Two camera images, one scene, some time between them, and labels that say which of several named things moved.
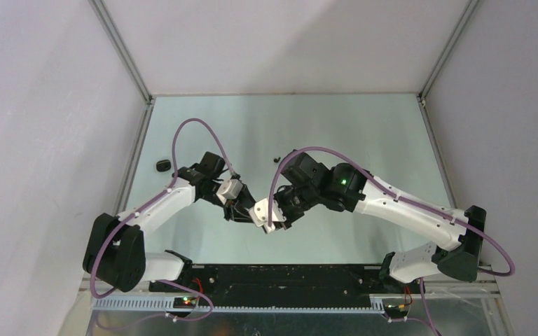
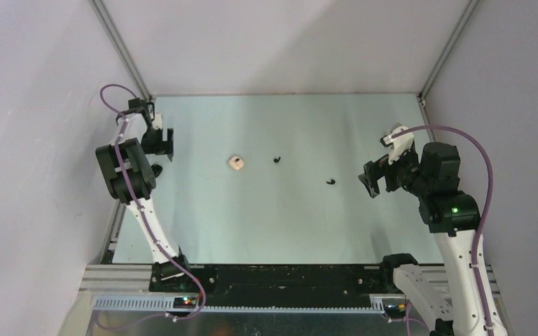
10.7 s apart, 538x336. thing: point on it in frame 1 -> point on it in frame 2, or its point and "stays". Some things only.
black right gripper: (290, 219) -> (375, 170)
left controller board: (184, 302) stays
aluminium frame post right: (467, 10) stays
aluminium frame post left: (111, 29) stays
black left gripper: (237, 208) -> (162, 146)
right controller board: (398, 311) stays
